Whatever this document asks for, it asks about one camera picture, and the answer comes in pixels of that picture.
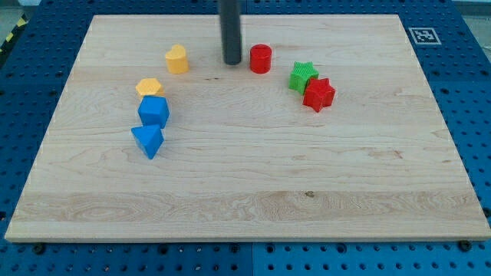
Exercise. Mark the light wooden board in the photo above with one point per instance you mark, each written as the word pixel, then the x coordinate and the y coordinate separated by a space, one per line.
pixel 242 158

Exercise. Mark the red cylinder block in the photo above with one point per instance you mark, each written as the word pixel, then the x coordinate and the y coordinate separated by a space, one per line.
pixel 260 58

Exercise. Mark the red star block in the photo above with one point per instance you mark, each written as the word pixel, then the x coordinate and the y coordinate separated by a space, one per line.
pixel 319 94

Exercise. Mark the green star block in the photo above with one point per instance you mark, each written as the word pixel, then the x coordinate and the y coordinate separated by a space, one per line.
pixel 301 75

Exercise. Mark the blue triangle block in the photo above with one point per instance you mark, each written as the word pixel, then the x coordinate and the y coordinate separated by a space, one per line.
pixel 148 138

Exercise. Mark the blue pentagon block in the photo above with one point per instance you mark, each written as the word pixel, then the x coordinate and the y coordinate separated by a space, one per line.
pixel 154 110

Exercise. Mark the yellow heart block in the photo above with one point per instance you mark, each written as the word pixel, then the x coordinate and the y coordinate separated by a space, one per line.
pixel 176 60

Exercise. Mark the yellow hexagon block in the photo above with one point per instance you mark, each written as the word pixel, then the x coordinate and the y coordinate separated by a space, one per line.
pixel 149 87

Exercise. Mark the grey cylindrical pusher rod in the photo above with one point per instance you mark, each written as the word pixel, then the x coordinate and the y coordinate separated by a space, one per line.
pixel 230 26

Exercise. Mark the white fiducial marker tag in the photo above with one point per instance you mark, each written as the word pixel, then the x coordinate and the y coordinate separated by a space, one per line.
pixel 424 36

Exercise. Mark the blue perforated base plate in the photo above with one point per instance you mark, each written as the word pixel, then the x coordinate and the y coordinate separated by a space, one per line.
pixel 37 65

